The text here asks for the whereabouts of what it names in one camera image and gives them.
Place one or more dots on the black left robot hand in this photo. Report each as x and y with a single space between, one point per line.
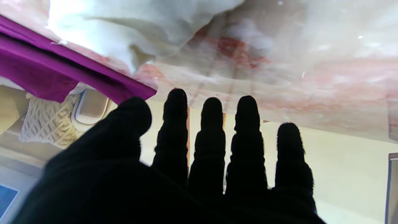
124 193

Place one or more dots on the beige sofa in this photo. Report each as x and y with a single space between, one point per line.
90 107

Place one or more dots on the white sock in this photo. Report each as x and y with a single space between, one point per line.
140 21

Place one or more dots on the white framed window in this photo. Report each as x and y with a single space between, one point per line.
6 199

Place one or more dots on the purple shorts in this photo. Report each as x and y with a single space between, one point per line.
37 68

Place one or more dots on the knitted cream cushion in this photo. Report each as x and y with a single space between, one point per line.
46 124

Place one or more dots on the dark mirror panel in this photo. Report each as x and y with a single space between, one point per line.
392 189

